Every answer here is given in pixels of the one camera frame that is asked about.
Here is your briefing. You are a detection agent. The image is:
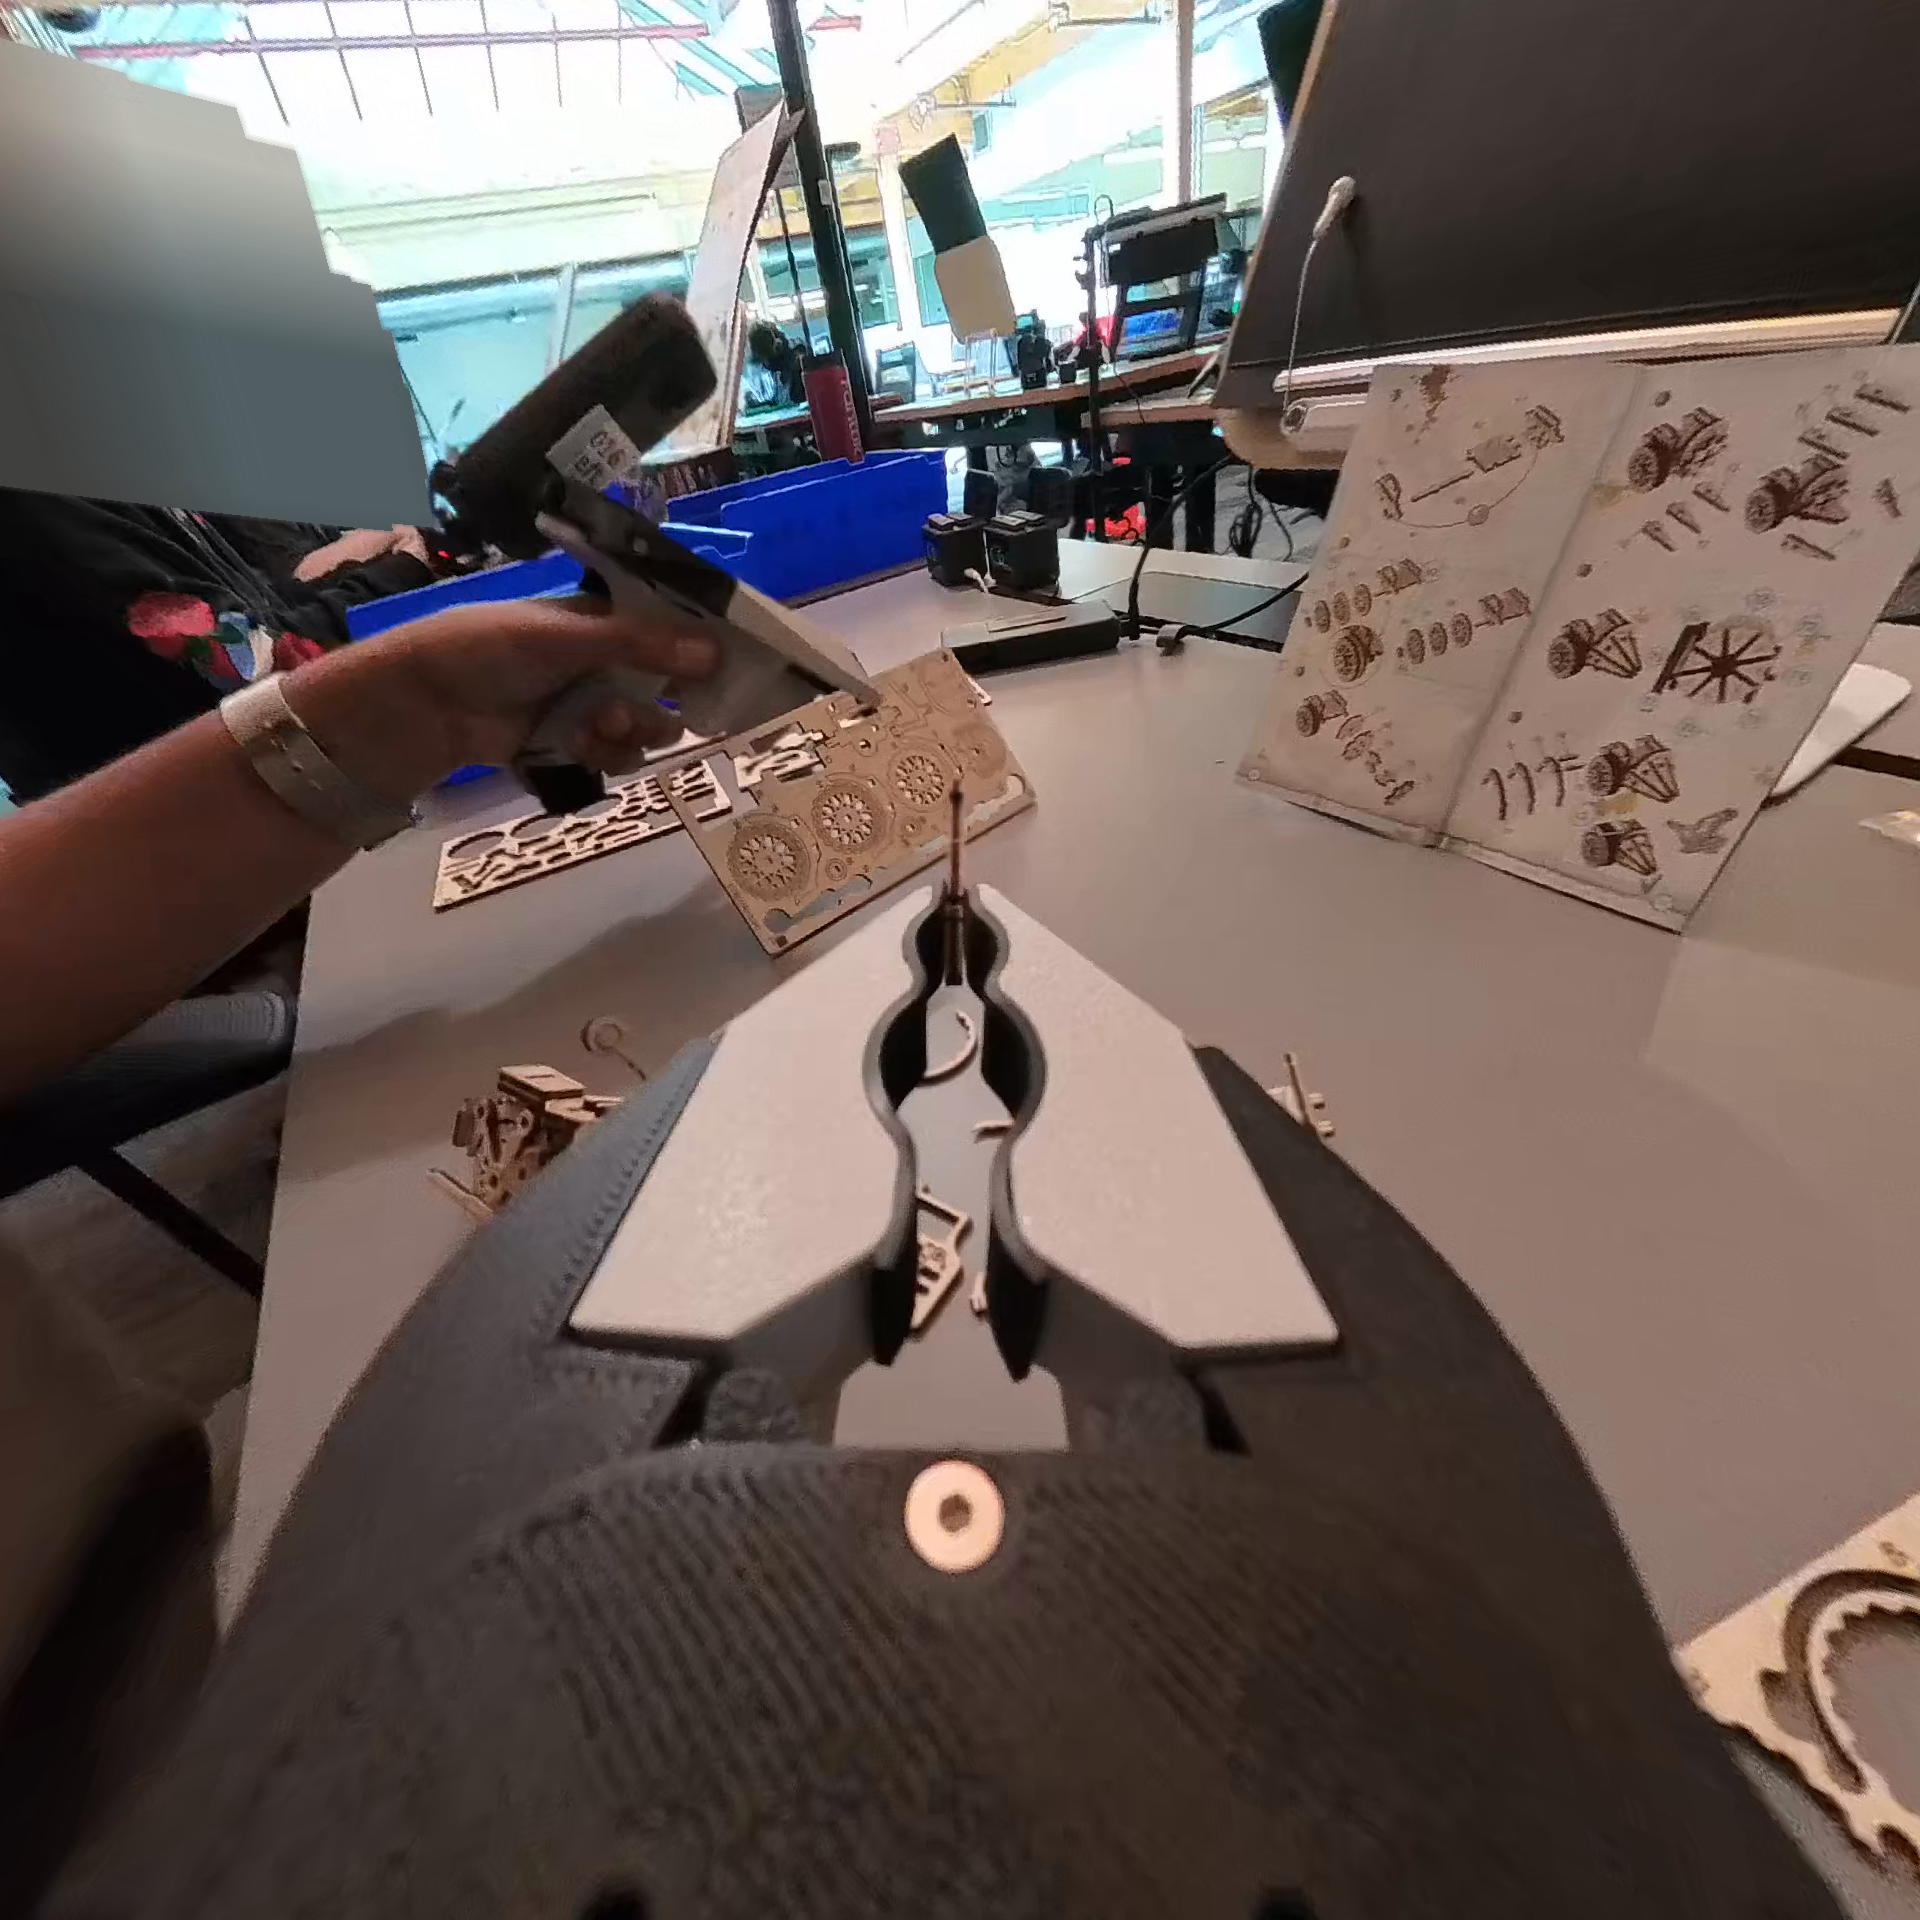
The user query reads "small wooden model assembly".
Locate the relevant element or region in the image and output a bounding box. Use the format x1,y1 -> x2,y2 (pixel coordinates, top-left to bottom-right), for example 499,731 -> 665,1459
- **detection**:
432,1064 -> 623,1217

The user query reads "person's left hand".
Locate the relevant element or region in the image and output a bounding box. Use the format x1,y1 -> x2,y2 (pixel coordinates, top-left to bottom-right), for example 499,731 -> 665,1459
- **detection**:
320,598 -> 721,816

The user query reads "blue storage bin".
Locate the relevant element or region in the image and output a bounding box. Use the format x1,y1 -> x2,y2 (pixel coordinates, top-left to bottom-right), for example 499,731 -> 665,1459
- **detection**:
347,527 -> 751,790
666,448 -> 951,602

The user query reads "flat black box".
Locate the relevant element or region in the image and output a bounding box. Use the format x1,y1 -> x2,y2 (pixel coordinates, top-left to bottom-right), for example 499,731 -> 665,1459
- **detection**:
944,599 -> 1123,673

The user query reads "wooden gear puzzle sheet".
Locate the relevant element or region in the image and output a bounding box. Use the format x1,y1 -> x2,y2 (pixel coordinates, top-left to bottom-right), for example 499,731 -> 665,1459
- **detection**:
659,648 -> 1039,959

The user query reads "open instruction booklet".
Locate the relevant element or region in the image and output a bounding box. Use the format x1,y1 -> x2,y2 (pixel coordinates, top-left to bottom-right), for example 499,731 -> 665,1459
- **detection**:
1235,358 -> 1920,935

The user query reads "black office chair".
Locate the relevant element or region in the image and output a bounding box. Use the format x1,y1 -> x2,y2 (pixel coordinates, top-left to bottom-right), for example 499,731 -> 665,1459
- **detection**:
0,991 -> 301,1298

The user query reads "tilted white board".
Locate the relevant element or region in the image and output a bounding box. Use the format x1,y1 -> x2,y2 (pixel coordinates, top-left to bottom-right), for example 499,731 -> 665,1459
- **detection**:
681,104 -> 806,452

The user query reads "person's left forearm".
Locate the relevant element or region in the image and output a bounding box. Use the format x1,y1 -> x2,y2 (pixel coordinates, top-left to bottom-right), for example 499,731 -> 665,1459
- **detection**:
0,705 -> 360,1113

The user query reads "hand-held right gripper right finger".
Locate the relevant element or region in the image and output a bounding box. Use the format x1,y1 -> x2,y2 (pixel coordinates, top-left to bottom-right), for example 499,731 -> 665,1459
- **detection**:
960,883 -> 1342,1378

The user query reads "black cable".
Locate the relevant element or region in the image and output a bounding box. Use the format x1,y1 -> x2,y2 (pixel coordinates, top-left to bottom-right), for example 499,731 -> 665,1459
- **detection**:
1121,451 -> 1310,649

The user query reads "red water bottle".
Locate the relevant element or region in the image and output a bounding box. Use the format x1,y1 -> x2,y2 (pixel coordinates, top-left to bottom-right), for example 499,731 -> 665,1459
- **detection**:
802,352 -> 867,465

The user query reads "black equipment rack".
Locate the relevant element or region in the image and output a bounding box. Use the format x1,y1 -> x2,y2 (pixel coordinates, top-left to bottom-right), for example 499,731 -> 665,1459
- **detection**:
1101,194 -> 1249,362

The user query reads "wooden window grid panel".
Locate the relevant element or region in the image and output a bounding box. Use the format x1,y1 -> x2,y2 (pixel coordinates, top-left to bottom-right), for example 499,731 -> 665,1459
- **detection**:
903,1190 -> 970,1337

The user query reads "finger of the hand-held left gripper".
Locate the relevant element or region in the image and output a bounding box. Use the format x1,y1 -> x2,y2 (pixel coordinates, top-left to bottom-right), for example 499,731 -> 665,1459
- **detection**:
603,575 -> 881,729
535,479 -> 881,698

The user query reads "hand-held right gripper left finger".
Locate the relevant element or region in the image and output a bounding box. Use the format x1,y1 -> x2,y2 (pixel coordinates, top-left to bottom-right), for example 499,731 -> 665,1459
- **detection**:
567,886 -> 962,1369

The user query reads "black monitor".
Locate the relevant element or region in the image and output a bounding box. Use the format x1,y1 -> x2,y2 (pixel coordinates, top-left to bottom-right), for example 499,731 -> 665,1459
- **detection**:
1210,0 -> 1920,430

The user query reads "wooden cut-out puzzle sheet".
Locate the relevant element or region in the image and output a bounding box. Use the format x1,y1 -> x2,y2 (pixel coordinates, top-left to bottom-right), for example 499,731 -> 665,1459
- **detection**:
432,756 -> 721,912

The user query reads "wooden ring-cut sheet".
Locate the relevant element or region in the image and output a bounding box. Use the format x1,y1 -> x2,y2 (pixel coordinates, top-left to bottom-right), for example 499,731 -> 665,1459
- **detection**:
1672,1504 -> 1920,1881

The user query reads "black pole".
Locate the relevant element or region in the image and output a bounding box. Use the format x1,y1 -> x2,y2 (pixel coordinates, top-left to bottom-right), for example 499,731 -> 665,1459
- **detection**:
765,0 -> 874,452

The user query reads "white thin cable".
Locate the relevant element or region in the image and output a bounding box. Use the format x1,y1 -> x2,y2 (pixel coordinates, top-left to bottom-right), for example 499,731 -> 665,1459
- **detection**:
1282,177 -> 1359,395

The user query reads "silver wristband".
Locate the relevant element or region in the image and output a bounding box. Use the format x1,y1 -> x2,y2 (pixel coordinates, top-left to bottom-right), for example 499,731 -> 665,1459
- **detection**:
219,671 -> 425,854

